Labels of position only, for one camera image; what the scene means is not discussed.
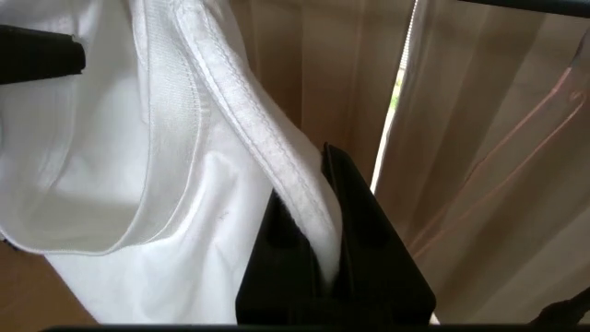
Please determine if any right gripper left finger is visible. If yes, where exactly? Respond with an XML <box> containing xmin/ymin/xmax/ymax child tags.
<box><xmin>235</xmin><ymin>188</ymin><xmax>336</xmax><ymax>326</ymax></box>

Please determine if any white printed t-shirt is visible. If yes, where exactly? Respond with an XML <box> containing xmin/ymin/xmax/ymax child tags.
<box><xmin>0</xmin><ymin>0</ymin><xmax>345</xmax><ymax>326</ymax></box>

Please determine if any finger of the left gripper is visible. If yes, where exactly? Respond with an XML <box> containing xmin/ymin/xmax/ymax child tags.
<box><xmin>0</xmin><ymin>24</ymin><xmax>88</xmax><ymax>86</ymax></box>

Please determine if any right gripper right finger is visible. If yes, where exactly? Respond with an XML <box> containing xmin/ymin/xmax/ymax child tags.
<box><xmin>322</xmin><ymin>142</ymin><xmax>437</xmax><ymax>326</ymax></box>

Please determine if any black clothes rack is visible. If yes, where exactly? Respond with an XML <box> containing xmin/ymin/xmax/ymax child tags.
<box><xmin>458</xmin><ymin>0</ymin><xmax>590</xmax><ymax>326</ymax></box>

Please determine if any pink clothes hanger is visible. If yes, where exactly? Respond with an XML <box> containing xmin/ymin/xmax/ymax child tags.
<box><xmin>405</xmin><ymin>27</ymin><xmax>590</xmax><ymax>260</ymax></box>

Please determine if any beige curtain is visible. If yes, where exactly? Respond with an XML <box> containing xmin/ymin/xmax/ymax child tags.
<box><xmin>228</xmin><ymin>0</ymin><xmax>590</xmax><ymax>325</ymax></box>

